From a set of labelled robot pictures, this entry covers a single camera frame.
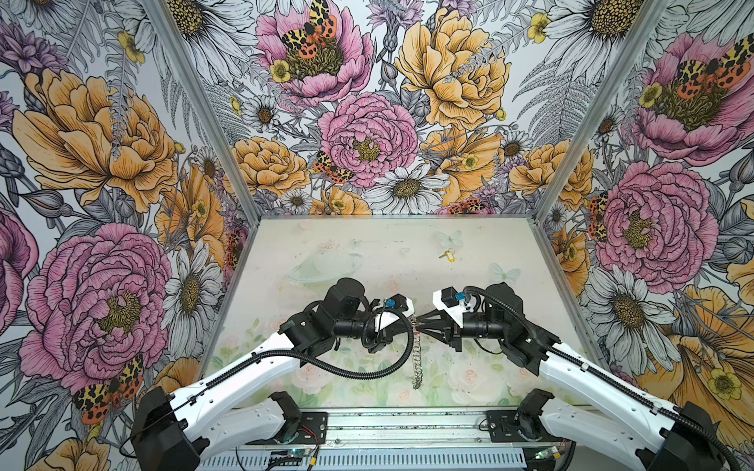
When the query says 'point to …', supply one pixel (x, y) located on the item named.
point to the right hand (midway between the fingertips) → (421, 332)
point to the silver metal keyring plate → (416, 355)
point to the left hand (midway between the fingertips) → (404, 332)
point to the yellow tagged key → (450, 255)
